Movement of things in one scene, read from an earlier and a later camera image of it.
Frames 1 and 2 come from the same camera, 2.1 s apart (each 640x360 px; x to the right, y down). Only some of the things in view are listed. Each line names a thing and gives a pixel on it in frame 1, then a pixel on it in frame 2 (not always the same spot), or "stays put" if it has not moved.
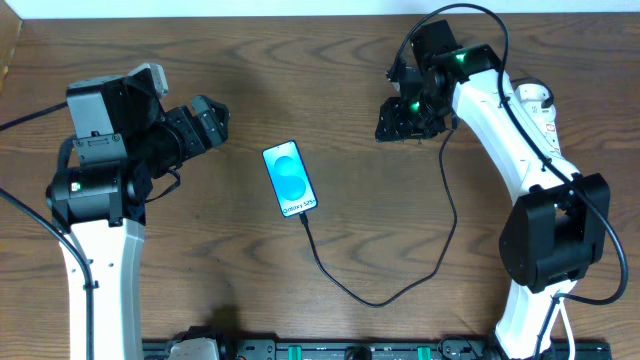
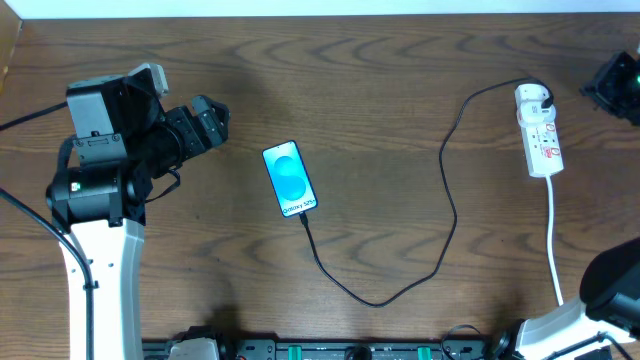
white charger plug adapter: [532, 95] stays put
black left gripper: [189, 133] stays put
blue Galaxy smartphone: [290, 179] stays put
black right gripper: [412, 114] -> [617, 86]
